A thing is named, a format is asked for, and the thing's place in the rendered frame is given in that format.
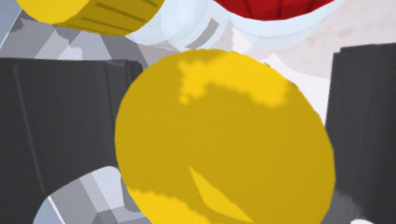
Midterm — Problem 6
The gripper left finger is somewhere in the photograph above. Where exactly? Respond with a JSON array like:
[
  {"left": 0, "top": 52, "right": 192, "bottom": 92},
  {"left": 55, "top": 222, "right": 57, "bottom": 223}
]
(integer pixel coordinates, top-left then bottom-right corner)
[{"left": 0, "top": 57, "right": 143, "bottom": 224}]

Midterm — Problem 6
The grey tray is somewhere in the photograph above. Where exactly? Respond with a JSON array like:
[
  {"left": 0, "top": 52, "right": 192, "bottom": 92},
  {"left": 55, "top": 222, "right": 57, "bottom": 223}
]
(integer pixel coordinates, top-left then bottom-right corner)
[{"left": 0, "top": 8, "right": 152, "bottom": 224}]

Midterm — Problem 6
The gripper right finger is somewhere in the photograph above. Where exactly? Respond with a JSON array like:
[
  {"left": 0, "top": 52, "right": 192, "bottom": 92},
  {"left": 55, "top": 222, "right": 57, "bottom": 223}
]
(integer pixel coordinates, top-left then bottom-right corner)
[{"left": 321, "top": 42, "right": 396, "bottom": 224}]

